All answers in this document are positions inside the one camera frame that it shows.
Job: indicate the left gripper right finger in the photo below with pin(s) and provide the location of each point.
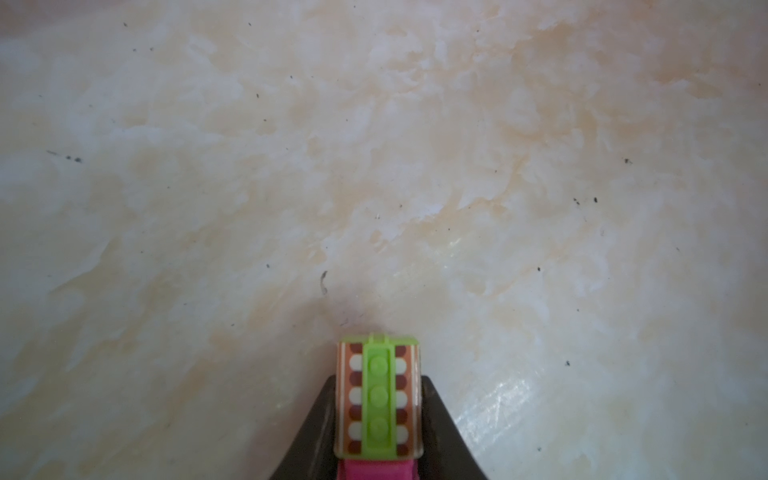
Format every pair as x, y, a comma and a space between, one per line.
446, 454

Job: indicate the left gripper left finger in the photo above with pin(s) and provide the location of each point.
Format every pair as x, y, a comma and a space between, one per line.
311, 454

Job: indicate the pink green toy car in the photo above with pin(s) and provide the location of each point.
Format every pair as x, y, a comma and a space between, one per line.
378, 399

